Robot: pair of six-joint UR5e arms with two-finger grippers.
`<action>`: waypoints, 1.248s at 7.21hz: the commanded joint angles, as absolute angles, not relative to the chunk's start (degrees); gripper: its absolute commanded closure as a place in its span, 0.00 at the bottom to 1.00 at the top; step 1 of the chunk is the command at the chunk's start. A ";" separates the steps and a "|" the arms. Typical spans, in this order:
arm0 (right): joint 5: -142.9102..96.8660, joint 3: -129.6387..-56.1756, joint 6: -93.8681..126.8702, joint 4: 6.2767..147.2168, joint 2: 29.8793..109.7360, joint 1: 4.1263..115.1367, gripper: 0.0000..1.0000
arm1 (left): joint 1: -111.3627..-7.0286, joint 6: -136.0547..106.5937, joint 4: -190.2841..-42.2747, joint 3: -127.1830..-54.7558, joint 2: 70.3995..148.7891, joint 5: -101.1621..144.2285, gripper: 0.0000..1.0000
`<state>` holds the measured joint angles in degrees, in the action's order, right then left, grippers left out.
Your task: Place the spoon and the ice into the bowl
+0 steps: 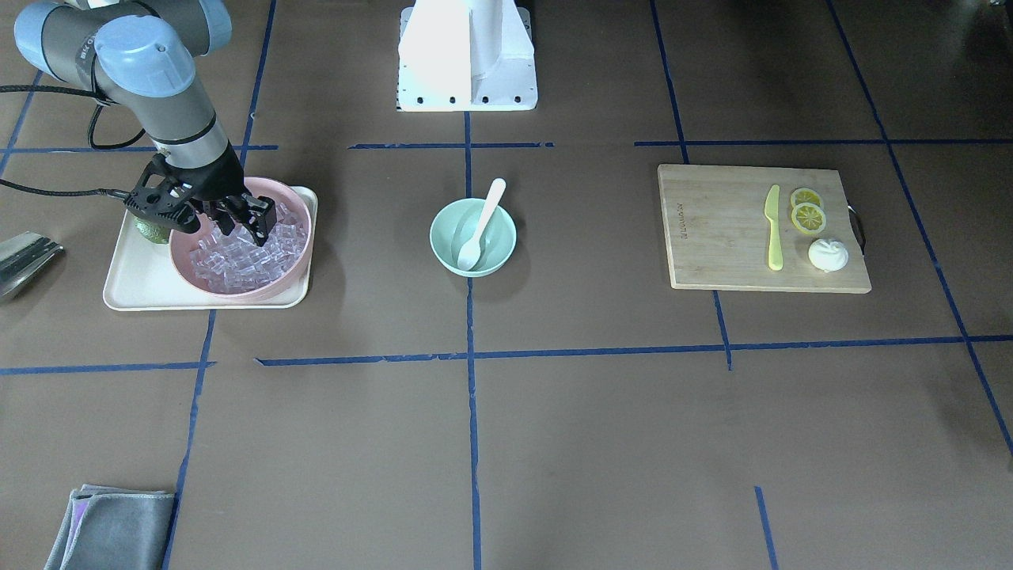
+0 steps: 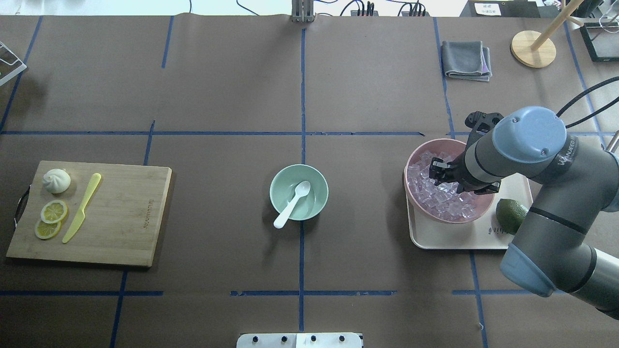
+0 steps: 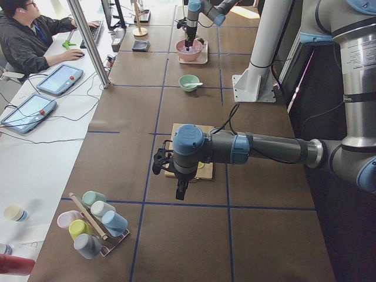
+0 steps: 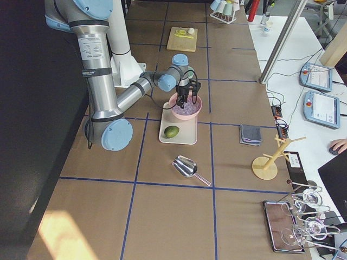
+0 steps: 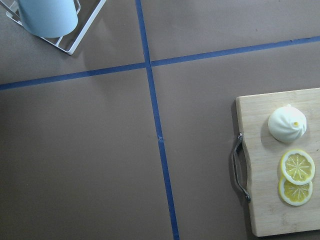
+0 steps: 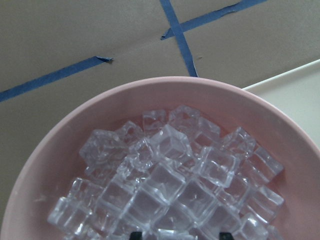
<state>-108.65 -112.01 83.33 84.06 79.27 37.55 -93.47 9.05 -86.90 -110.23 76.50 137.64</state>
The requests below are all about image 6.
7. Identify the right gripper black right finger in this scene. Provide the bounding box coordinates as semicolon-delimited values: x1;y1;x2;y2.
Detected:
219;232;233;240

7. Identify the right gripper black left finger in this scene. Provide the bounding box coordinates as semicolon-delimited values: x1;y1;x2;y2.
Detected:
130;231;143;240

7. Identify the pink bowl of ice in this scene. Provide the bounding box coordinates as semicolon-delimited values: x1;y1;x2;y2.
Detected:
0;76;320;240

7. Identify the beige plastic tray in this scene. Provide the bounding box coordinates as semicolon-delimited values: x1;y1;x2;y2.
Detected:
243;60;320;147

